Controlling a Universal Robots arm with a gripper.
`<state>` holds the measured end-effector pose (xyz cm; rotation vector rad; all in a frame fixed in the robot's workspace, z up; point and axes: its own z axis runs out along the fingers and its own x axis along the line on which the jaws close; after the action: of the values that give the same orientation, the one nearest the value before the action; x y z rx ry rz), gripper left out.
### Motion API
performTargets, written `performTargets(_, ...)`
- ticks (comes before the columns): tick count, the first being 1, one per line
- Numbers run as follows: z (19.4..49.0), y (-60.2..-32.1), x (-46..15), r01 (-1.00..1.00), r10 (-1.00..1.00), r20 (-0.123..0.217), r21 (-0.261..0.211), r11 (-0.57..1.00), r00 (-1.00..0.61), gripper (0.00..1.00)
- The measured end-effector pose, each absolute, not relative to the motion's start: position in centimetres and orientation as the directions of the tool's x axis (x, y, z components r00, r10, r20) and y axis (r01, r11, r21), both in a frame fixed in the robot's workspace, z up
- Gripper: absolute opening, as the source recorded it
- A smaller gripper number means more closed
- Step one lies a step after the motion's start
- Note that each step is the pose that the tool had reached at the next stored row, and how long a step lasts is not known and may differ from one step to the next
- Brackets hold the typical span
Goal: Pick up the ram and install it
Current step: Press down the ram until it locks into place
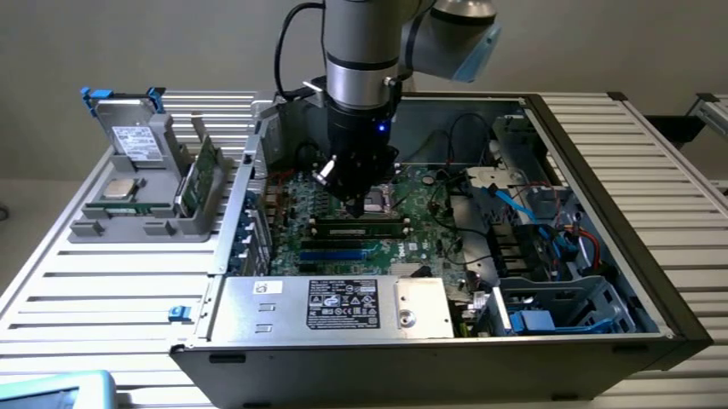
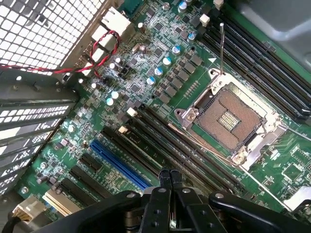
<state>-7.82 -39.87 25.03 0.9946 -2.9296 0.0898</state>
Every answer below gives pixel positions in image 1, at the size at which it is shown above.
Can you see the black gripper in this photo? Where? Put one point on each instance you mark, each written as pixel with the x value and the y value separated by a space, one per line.
pixel 359 157

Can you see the green RAM stick with label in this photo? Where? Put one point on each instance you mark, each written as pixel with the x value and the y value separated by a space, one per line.
pixel 347 231

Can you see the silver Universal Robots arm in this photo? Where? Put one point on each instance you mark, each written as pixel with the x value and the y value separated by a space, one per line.
pixel 359 47

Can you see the black RAM slot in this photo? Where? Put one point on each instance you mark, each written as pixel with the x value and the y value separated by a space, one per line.
pixel 332 243

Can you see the blue RAM slot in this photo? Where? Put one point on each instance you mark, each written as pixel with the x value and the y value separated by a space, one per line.
pixel 332 255

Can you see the CPU socket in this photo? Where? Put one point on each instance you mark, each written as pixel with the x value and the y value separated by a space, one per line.
pixel 377 197

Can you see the green Dell motherboard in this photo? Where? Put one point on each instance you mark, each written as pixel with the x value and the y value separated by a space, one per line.
pixel 364 226

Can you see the open grey PC case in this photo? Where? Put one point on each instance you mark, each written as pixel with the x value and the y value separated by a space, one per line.
pixel 444 255

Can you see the silver power supply unit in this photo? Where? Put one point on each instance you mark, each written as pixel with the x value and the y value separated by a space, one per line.
pixel 331 307

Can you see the grey parts rack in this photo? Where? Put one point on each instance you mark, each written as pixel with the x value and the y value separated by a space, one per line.
pixel 154 191

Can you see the silver hard disk drive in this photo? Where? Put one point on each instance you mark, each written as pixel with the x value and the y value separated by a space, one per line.
pixel 133 136

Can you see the silver CPU chip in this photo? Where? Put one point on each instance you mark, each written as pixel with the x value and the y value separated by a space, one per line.
pixel 122 188

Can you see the blue table clip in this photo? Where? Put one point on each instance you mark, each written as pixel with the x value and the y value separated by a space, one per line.
pixel 178 314

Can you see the grey disk bay cage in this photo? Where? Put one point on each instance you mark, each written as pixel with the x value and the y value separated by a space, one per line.
pixel 563 307

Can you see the teal device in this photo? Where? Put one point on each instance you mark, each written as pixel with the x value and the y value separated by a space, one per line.
pixel 57 389

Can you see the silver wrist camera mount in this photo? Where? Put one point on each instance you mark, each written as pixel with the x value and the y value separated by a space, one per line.
pixel 316 91

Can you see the blue drive bracket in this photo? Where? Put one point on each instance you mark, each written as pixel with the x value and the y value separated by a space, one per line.
pixel 122 94

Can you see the black bracket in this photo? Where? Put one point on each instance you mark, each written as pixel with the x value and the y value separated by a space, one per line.
pixel 677 128

